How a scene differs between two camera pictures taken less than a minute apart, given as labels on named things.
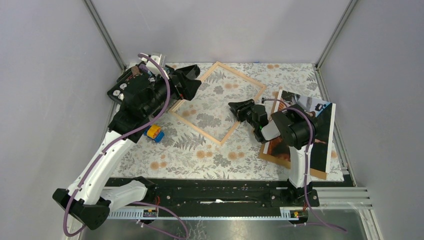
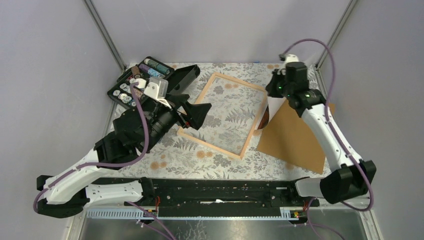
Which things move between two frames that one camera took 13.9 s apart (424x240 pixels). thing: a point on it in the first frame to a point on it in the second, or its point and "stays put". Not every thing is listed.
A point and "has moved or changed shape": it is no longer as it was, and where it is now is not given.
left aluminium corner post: [104, 34] stays put
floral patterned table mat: [200, 139] stays put
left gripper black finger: [190, 72] to [177, 100]
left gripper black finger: [190, 87] to [195, 113]
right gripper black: [236, 107] to [276, 75]
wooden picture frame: [262, 90] to [214, 145]
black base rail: [212, 193] stays put
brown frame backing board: [313, 173] has moved or changed shape
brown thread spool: [135, 71] stays put
